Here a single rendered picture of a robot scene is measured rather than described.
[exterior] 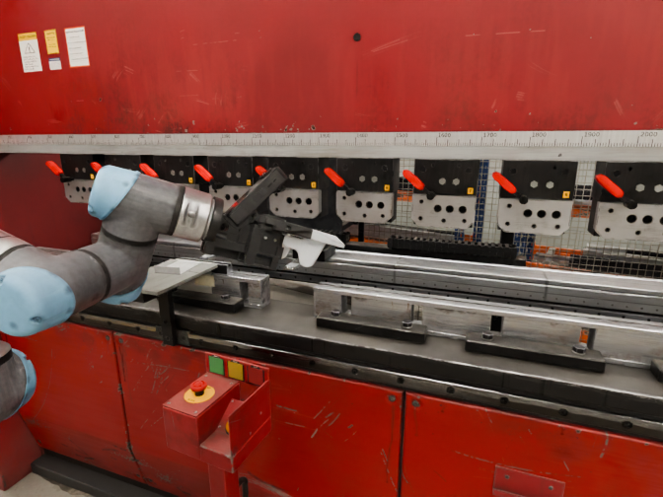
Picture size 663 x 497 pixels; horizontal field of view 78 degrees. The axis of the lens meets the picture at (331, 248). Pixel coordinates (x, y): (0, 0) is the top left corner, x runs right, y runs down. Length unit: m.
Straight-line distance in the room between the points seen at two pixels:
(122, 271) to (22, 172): 1.46
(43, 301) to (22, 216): 1.52
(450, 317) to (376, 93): 0.60
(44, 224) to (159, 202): 1.51
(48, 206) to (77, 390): 0.78
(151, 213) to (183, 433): 0.63
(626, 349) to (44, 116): 1.83
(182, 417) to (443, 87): 0.97
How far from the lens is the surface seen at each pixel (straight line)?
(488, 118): 1.02
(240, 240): 0.64
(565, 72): 1.04
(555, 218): 1.04
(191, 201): 0.61
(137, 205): 0.60
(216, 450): 1.06
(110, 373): 1.66
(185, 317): 1.32
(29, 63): 1.78
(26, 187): 2.05
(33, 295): 0.53
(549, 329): 1.14
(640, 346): 1.19
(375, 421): 1.18
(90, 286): 0.58
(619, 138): 1.05
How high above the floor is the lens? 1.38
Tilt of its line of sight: 15 degrees down
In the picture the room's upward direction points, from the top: straight up
